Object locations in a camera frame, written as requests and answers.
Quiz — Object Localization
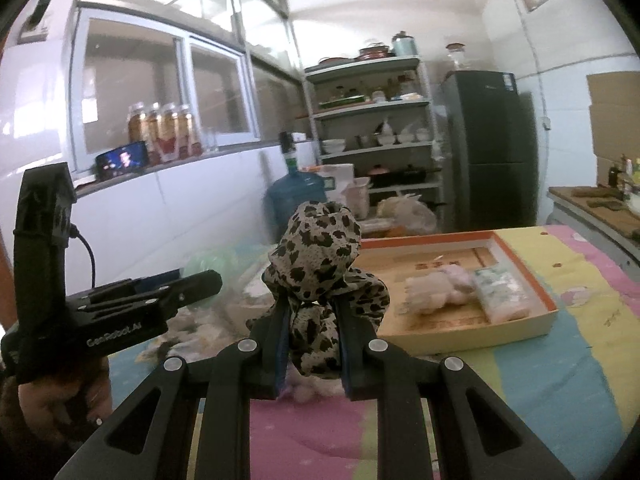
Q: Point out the smartphone on windowsill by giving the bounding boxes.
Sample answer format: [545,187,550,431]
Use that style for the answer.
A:
[96,141,149,181]

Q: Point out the white plastic bag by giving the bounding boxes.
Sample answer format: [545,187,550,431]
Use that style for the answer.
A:
[376,194,437,236]

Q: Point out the blue water jug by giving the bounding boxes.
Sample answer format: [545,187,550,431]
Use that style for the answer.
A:
[266,131,328,240]

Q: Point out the sliding glass window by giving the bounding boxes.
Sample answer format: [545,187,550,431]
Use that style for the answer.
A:
[68,8,260,172]

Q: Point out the white floral scrunchie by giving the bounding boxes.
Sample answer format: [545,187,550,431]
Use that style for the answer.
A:
[136,306,260,365]

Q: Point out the glass jar on refrigerator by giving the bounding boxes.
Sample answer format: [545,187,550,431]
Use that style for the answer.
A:
[446,42,468,70]

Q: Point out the white sack beside jug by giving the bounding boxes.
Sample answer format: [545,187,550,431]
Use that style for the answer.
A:
[317,164,355,205]

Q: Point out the mint green soft ball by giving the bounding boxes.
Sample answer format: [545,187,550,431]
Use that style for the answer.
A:
[181,246,241,285]

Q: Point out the person's left hand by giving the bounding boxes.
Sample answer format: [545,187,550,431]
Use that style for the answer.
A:
[17,358,113,444]

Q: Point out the leopard print scrunchie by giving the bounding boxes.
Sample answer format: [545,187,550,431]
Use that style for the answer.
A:
[262,200,390,379]

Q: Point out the teal enamel pot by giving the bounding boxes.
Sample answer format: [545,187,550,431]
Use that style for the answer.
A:
[392,30,418,56]

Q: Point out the white plush toy pink dress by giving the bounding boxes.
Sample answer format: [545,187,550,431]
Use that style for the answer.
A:
[398,264,475,315]

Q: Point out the grey metal shelf rack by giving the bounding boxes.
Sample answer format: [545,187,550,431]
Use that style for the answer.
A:
[303,55,446,222]

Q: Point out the green white tissue pack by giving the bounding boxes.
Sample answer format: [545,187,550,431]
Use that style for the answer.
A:
[473,264,532,324]

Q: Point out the cardboard wall panel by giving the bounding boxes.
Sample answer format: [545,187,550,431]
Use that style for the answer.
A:
[587,72,640,184]

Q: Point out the kitchen counter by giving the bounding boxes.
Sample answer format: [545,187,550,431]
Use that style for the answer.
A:
[548,186,639,275]

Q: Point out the black refrigerator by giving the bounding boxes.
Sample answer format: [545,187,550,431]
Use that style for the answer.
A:
[442,70,537,231]

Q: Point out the yellow green condiment bottle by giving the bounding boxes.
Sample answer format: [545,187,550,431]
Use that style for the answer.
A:
[631,157,640,186]

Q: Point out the orange rimmed cardboard tray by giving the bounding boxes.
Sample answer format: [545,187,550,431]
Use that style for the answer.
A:
[356,231,558,356]

